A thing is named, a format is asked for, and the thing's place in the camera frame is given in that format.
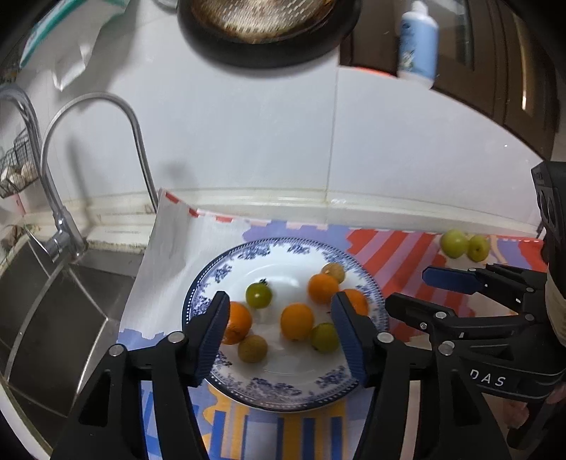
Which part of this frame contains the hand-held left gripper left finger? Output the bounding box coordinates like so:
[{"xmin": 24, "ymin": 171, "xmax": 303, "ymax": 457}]
[{"xmin": 51, "ymin": 291, "xmax": 231, "ymax": 460}]

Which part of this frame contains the dark brown cabinet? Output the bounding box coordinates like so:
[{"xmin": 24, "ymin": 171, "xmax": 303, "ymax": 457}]
[{"xmin": 340, "ymin": 0, "xmax": 560, "ymax": 160}]

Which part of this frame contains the light blue pump bottle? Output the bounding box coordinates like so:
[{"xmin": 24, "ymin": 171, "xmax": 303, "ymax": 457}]
[{"xmin": 397, "ymin": 0, "xmax": 439, "ymax": 89}]

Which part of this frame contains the black frying pan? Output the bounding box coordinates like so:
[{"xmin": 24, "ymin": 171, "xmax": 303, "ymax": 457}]
[{"xmin": 177, "ymin": 0, "xmax": 363, "ymax": 69}]

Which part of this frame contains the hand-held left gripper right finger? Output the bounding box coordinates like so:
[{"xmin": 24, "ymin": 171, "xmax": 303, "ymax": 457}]
[{"xmin": 331, "ymin": 292, "xmax": 505, "ymax": 460}]

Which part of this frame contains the black wire basket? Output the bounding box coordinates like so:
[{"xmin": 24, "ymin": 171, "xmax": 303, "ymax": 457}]
[{"xmin": 0, "ymin": 128, "xmax": 42, "ymax": 200}]

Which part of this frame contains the stainless steel sink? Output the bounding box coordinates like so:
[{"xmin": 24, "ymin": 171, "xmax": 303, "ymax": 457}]
[{"xmin": 0, "ymin": 241, "xmax": 138, "ymax": 425}]

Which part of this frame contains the white plastic bag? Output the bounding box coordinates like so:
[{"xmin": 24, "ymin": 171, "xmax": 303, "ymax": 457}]
[{"xmin": 52, "ymin": 40, "xmax": 96, "ymax": 91}]

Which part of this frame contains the blue and white porcelain plate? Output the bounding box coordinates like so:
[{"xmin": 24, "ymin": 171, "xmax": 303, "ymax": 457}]
[{"xmin": 181, "ymin": 238, "xmax": 391, "ymax": 412}]

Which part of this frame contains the steel sink faucet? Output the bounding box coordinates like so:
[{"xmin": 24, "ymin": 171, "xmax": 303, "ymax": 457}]
[{"xmin": 0, "ymin": 85, "xmax": 87, "ymax": 261}]

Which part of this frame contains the person's right hand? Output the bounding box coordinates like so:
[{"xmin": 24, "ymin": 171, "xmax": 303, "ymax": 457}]
[{"xmin": 504, "ymin": 389, "xmax": 559, "ymax": 430}]

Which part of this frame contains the steel gooseneck faucet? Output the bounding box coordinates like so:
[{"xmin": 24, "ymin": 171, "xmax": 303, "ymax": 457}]
[{"xmin": 41, "ymin": 92, "xmax": 160, "ymax": 213}]

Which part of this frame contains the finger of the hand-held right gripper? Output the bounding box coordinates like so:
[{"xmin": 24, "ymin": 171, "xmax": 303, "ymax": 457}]
[
  {"xmin": 385, "ymin": 293, "xmax": 538, "ymax": 350},
  {"xmin": 422, "ymin": 264, "xmax": 549, "ymax": 310}
]

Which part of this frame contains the teal and white cardboard box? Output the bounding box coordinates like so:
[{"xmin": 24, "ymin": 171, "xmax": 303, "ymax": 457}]
[{"xmin": 20, "ymin": 0, "xmax": 129, "ymax": 63}]

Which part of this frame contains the colourful printed mat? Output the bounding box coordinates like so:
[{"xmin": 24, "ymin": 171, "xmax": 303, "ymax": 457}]
[{"xmin": 119, "ymin": 188, "xmax": 549, "ymax": 460}]

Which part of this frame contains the green tomato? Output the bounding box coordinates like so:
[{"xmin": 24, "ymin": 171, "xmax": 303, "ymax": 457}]
[{"xmin": 245, "ymin": 280, "xmax": 272, "ymax": 309}]

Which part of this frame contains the brownish green plum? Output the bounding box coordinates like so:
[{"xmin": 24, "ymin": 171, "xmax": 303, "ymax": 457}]
[{"xmin": 321, "ymin": 262, "xmax": 346, "ymax": 284}]

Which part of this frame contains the small orange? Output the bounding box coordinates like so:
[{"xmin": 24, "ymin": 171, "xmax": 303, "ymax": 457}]
[
  {"xmin": 340, "ymin": 289, "xmax": 370, "ymax": 317},
  {"xmin": 308, "ymin": 273, "xmax": 340, "ymax": 305},
  {"xmin": 280, "ymin": 303, "xmax": 315, "ymax": 341},
  {"xmin": 221, "ymin": 301, "xmax": 254, "ymax": 345}
]

